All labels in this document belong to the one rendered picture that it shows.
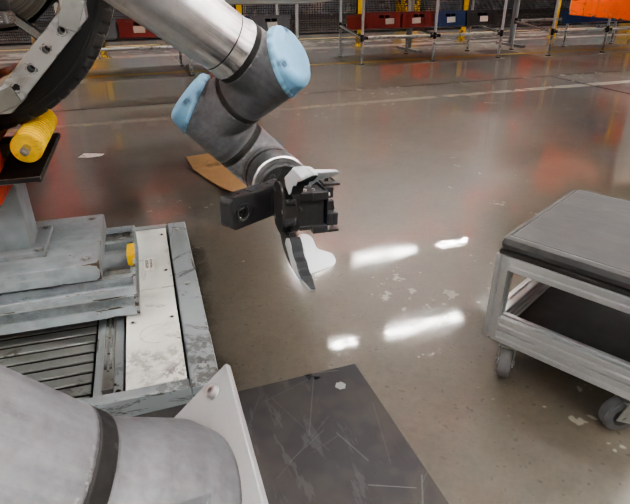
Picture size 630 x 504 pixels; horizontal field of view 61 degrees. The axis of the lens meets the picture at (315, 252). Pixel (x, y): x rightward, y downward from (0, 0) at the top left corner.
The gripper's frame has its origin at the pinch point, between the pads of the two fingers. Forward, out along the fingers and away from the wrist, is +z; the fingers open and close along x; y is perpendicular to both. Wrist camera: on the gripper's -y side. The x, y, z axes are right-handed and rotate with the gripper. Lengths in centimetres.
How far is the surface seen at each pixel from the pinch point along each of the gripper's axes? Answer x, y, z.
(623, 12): -24, 317, -269
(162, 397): 46, -19, -33
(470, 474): 52, 32, -3
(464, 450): 52, 34, -8
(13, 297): 36, -49, -67
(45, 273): 30, -41, -64
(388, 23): -10, 232, -469
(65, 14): -23, -27, -56
